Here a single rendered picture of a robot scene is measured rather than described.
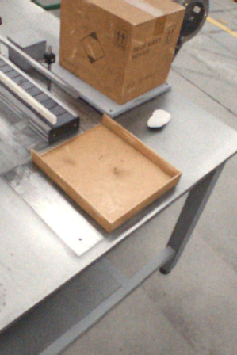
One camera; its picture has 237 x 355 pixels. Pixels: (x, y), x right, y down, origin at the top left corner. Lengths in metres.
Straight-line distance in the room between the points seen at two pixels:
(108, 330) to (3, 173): 0.91
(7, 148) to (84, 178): 0.23
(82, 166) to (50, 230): 0.22
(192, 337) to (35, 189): 1.05
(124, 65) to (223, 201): 1.28
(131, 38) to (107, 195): 0.43
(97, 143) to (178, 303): 0.95
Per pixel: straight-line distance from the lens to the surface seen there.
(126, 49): 1.11
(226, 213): 2.17
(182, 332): 1.73
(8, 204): 0.93
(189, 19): 1.81
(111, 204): 0.93
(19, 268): 0.83
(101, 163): 1.02
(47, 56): 1.18
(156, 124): 1.16
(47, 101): 1.14
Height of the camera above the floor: 1.55
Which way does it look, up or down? 47 degrees down
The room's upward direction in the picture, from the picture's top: 11 degrees clockwise
